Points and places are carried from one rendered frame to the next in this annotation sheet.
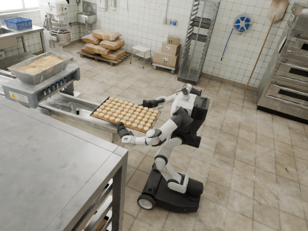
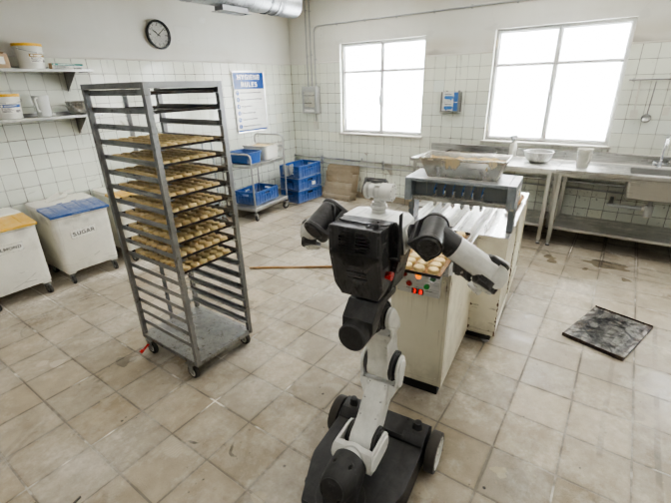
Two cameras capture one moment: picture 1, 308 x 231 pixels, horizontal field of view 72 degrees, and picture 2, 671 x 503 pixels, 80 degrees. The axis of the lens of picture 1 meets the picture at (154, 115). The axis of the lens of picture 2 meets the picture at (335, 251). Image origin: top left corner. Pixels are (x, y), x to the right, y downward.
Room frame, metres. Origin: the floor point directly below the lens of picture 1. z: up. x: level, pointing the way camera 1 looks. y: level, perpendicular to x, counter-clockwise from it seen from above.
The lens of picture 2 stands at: (1.89, -1.68, 1.79)
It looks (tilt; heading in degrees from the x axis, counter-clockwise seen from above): 23 degrees down; 107
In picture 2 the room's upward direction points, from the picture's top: 2 degrees counter-clockwise
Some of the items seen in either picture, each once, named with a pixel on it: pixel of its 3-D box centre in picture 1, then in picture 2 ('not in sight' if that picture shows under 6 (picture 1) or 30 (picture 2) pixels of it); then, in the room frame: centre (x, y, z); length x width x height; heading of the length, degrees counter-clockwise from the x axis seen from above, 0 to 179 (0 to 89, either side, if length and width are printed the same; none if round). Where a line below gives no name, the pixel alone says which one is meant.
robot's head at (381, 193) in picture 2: (186, 90); (380, 194); (1.63, -0.24, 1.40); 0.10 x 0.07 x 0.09; 167
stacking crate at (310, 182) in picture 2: not in sight; (301, 181); (-0.57, 4.49, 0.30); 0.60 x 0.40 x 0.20; 71
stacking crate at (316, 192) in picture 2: not in sight; (302, 193); (-0.57, 4.49, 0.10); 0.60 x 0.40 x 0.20; 69
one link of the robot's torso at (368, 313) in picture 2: (186, 136); (366, 314); (1.60, -0.34, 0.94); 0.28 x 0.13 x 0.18; 77
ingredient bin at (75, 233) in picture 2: not in sight; (76, 237); (-1.84, 1.27, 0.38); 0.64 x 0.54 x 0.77; 161
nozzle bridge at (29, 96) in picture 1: (47, 89); (460, 201); (1.95, 1.17, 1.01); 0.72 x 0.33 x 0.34; 167
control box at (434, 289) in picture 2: (121, 129); (418, 281); (1.75, 0.32, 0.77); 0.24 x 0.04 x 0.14; 167
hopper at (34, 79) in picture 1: (43, 68); (464, 166); (1.95, 1.17, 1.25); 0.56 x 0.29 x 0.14; 167
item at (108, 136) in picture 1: (91, 142); (433, 302); (1.83, 0.68, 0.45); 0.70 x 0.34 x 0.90; 77
